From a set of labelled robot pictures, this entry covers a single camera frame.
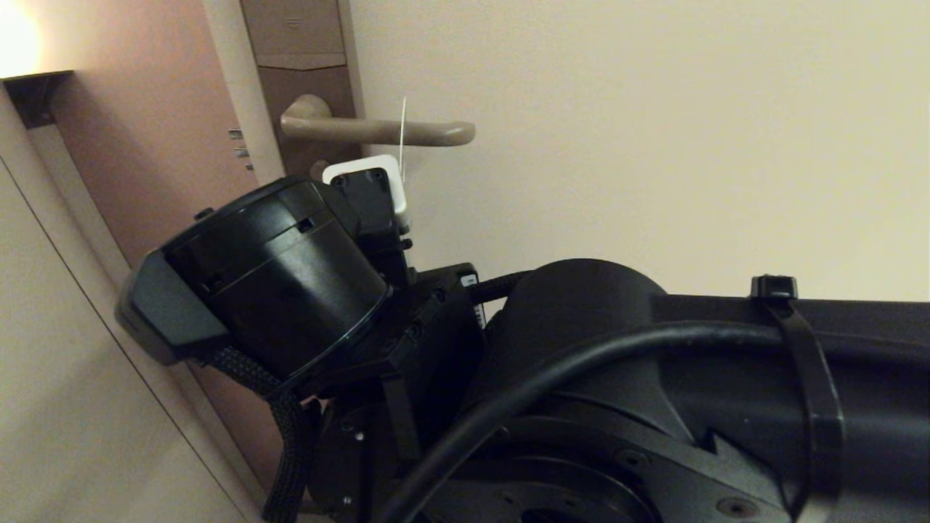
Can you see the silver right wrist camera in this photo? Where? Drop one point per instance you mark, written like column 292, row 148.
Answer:
column 363, row 163

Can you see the black right camera bracket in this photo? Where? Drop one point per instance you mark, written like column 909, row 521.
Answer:
column 370, row 211

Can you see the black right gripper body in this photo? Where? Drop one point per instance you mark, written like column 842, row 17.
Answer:
column 476, row 298

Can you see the bronze door lock plate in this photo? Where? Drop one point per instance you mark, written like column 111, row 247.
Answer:
column 298, row 43

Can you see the pink-brown door frame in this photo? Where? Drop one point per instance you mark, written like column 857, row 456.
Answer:
column 145, row 145

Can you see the blue and white door hanger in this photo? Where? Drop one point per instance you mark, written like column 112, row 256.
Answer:
column 402, row 138

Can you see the metal door latch plate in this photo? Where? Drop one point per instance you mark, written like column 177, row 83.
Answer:
column 242, row 149

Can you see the cream door panel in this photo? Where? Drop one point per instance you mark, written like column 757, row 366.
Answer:
column 654, row 145

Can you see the black zip tie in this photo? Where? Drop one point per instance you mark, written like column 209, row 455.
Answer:
column 806, row 378

